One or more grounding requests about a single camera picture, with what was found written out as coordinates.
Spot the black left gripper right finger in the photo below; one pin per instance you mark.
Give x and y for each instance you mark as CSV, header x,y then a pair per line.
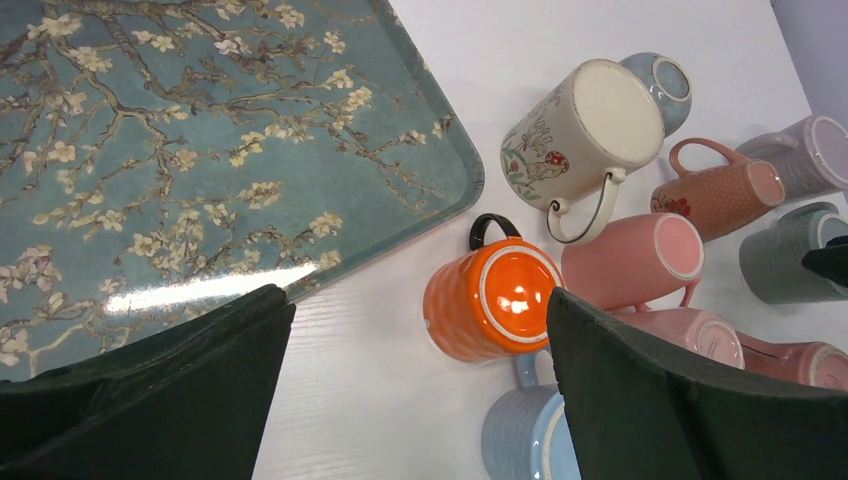
x,y
639,407

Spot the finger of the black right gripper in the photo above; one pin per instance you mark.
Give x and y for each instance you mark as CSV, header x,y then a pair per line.
x,y
830,261

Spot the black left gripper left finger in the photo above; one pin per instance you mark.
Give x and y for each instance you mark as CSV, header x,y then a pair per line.
x,y
189,402

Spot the faceted pink mug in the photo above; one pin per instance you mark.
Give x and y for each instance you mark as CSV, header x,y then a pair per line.
x,y
695,330

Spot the smooth pink mug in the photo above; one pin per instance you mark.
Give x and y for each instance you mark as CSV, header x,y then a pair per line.
x,y
636,260

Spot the cream floral mug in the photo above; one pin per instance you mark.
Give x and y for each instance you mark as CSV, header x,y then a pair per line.
x,y
569,155

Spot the grey-green mug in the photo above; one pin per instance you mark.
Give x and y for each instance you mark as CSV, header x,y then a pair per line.
x,y
771,259

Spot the lilac ribbed mug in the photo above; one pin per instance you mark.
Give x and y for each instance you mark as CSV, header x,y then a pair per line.
x,y
810,156

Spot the speckled dark pink mug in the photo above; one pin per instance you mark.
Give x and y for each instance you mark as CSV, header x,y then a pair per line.
x,y
817,364

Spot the light blue ribbed mug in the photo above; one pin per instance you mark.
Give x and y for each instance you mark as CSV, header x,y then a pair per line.
x,y
525,434

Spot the salmon dotted mug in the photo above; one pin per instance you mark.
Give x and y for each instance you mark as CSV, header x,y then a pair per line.
x,y
719,200

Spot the grey-blue round mug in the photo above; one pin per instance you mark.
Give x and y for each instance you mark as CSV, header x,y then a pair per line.
x,y
668,84

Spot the blue floral blossom tray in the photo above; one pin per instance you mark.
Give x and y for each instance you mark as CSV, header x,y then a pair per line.
x,y
161,157

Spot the orange mug black handle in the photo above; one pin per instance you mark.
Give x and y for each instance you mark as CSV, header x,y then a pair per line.
x,y
492,301

